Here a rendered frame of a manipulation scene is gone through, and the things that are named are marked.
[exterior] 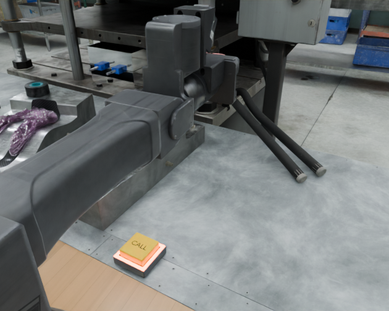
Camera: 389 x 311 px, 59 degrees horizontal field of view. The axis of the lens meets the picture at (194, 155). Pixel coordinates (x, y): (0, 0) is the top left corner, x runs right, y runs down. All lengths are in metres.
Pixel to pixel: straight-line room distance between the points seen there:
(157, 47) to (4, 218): 0.25
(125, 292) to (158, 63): 0.47
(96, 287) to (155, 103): 0.47
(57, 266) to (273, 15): 1.06
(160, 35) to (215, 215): 0.56
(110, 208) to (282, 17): 0.90
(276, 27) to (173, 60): 0.99
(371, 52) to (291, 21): 2.97
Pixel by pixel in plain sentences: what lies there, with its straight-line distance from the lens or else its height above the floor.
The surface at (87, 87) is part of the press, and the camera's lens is 1.77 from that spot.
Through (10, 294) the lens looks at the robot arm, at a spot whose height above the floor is 1.20.
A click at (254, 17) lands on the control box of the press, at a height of 1.15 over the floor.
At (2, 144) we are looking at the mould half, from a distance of 1.16.
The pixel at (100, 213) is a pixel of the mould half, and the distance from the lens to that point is 0.82.
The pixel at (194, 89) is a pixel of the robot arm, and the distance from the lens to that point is 0.45.
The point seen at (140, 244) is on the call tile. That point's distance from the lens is 0.75.
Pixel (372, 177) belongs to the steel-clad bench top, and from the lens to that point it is 1.12.
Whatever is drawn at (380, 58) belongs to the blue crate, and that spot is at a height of 0.35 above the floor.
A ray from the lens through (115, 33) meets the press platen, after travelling 1.68.
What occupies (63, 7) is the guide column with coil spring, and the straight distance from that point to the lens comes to 1.82.
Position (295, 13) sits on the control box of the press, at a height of 1.17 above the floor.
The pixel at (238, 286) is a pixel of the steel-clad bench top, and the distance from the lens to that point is 0.73.
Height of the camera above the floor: 1.37
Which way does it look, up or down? 31 degrees down
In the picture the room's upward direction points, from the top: straight up
